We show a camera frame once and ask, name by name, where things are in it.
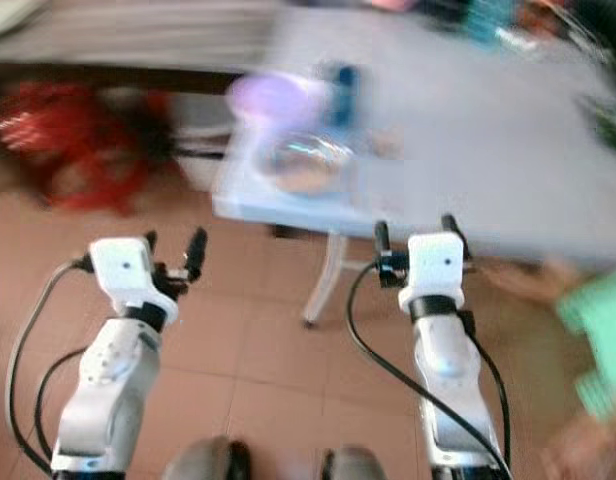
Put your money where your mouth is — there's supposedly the short black left arm cable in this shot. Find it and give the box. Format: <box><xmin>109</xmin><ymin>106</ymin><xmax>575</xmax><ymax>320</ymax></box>
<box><xmin>33</xmin><ymin>346</ymin><xmax>89</xmax><ymax>471</ymax></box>

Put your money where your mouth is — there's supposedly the white storage box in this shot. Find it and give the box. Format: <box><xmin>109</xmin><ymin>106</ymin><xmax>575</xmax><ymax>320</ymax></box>
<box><xmin>168</xmin><ymin>94</ymin><xmax>241</xmax><ymax>193</ymax></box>

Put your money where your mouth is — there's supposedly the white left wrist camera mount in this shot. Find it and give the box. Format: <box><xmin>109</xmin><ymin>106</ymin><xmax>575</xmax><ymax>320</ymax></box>
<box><xmin>88</xmin><ymin>236</ymin><xmax>180</xmax><ymax>327</ymax></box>

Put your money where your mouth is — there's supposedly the red plastic stool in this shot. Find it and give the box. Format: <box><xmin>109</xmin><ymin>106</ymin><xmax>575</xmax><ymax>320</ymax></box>
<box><xmin>0</xmin><ymin>81</ymin><xmax>161</xmax><ymax>217</ymax></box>

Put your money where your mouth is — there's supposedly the short black arm cable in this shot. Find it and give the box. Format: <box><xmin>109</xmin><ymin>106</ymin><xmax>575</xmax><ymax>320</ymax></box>
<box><xmin>33</xmin><ymin>346</ymin><xmax>89</xmax><ymax>471</ymax></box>
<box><xmin>463</xmin><ymin>330</ymin><xmax>512</xmax><ymax>463</ymax></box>

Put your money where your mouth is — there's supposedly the shiny metal bowl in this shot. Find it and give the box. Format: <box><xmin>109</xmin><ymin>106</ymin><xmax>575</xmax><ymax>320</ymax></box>
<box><xmin>266</xmin><ymin>134</ymin><xmax>356</xmax><ymax>197</ymax></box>

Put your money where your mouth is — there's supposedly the long black right arm cable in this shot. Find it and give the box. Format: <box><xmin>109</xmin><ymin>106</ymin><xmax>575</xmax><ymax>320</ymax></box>
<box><xmin>345</xmin><ymin>258</ymin><xmax>513</xmax><ymax>480</ymax></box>

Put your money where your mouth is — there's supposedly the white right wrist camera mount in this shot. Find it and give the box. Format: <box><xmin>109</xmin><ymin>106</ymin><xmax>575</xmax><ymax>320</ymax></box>
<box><xmin>397</xmin><ymin>231</ymin><xmax>468</xmax><ymax>313</ymax></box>

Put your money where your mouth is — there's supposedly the long black arm cable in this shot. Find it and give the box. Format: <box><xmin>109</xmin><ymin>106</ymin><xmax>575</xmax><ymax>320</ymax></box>
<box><xmin>345</xmin><ymin>258</ymin><xmax>513</xmax><ymax>480</ymax></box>
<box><xmin>4</xmin><ymin>255</ymin><xmax>95</xmax><ymax>475</ymax></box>

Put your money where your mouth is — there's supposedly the short black right arm cable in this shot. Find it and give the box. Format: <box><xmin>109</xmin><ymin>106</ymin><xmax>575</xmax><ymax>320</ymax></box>
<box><xmin>463</xmin><ymin>330</ymin><xmax>512</xmax><ymax>463</ymax></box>

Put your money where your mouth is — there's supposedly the long black left arm cable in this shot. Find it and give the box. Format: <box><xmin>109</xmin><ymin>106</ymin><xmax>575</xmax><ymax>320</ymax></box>
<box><xmin>4</xmin><ymin>255</ymin><xmax>95</xmax><ymax>475</ymax></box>

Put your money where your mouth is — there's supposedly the blue container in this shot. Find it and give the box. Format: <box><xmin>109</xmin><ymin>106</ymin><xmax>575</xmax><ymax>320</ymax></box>
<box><xmin>327</xmin><ymin>64</ymin><xmax>360</xmax><ymax>129</ymax></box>

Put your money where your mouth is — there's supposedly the striped grey bed cover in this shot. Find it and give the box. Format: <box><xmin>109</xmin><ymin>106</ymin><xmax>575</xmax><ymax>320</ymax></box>
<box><xmin>0</xmin><ymin>0</ymin><xmax>274</xmax><ymax>67</ymax></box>

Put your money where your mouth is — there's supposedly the grey left robot foot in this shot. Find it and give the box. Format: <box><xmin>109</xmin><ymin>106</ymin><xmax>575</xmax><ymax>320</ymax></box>
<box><xmin>162</xmin><ymin>437</ymin><xmax>253</xmax><ymax>480</ymax></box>

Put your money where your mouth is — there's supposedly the white folding table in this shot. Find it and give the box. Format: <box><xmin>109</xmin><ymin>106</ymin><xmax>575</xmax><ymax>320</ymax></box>
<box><xmin>211</xmin><ymin>8</ymin><xmax>616</xmax><ymax>329</ymax></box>

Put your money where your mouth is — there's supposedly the grey robot foot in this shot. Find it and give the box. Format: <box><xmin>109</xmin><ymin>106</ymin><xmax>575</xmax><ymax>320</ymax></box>
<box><xmin>162</xmin><ymin>437</ymin><xmax>253</xmax><ymax>480</ymax></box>
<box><xmin>322</xmin><ymin>445</ymin><xmax>390</xmax><ymax>480</ymax></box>

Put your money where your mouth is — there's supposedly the green plastic stool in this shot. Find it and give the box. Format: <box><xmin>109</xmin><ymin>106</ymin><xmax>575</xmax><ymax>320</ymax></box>
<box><xmin>553</xmin><ymin>268</ymin><xmax>616</xmax><ymax>422</ymax></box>

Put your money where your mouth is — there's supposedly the teal box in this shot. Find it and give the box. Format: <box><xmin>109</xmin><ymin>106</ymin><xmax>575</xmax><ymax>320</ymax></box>
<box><xmin>467</xmin><ymin>0</ymin><xmax>515</xmax><ymax>44</ymax></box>

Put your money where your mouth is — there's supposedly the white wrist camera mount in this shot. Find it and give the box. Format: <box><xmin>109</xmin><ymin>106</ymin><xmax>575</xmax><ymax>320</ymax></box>
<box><xmin>88</xmin><ymin>236</ymin><xmax>180</xmax><ymax>327</ymax></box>
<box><xmin>397</xmin><ymin>231</ymin><xmax>468</xmax><ymax>313</ymax></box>

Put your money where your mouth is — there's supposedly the grey right robot foot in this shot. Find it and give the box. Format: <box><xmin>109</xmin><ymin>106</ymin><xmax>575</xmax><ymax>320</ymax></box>
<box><xmin>322</xmin><ymin>445</ymin><xmax>390</xmax><ymax>480</ymax></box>

